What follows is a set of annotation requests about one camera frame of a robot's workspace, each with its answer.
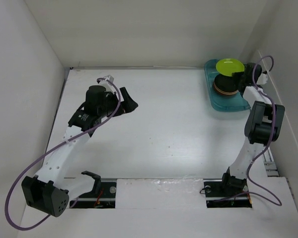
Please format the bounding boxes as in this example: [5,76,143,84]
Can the teal transparent plastic bin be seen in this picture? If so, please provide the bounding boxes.
[204,59,250,113]

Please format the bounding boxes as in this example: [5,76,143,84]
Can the green plate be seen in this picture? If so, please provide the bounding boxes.
[216,58,244,77]

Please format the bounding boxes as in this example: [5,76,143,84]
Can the metal rail front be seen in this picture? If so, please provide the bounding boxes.
[70,178,250,209]

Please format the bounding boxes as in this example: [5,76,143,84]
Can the black plate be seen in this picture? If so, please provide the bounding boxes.
[213,74,238,92]

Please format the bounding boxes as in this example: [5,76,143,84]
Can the metal rail right side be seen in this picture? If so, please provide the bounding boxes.
[262,148,280,177]

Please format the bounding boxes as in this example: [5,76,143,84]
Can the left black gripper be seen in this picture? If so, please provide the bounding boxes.
[98,87,137,118]

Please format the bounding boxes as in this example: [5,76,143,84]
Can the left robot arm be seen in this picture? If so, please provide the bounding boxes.
[21,85,138,217]

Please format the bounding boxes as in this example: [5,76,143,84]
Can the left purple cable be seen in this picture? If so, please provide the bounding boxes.
[4,78,120,231]

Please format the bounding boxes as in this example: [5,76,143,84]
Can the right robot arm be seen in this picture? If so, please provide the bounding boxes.
[220,63,285,197]

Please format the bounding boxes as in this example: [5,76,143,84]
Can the cream plate small flowers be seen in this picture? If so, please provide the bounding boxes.
[213,85,238,96]

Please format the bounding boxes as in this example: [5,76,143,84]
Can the metal rail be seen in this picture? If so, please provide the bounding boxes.
[70,178,250,209]
[262,148,280,177]

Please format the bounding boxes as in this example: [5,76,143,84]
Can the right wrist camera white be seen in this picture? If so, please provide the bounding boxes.
[256,72,268,85]

